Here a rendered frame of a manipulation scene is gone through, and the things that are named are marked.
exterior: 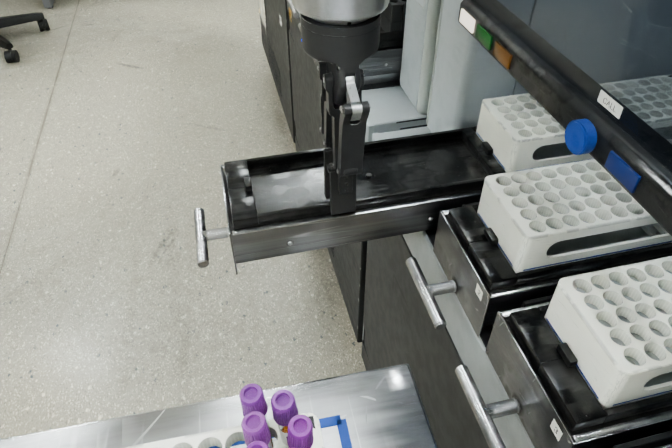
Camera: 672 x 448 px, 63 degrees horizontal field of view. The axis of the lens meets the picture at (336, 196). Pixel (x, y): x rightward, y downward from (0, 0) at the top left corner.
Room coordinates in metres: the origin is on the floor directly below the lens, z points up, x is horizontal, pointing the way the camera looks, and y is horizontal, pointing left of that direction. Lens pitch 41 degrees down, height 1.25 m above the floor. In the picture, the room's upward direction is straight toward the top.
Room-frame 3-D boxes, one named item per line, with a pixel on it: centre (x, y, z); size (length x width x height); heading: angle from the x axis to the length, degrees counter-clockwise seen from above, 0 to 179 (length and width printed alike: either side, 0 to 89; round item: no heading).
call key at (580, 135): (0.39, -0.21, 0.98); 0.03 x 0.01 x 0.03; 14
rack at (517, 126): (0.63, -0.35, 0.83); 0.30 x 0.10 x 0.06; 104
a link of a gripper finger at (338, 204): (0.48, -0.01, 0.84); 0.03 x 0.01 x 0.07; 104
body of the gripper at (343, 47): (0.50, 0.00, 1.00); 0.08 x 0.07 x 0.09; 14
